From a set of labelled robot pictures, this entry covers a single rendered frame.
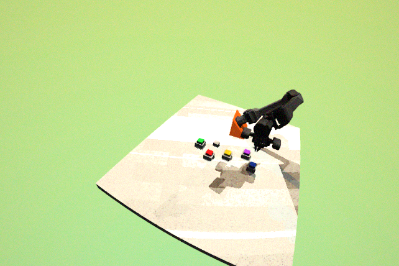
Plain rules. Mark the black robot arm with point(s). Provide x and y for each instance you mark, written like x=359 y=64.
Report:
x=281 y=109

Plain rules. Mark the purple button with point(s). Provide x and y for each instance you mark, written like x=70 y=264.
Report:
x=246 y=154

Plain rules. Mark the yellow button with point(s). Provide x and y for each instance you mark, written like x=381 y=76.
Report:
x=227 y=155

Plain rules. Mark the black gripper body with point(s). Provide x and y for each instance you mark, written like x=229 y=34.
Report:
x=276 y=142

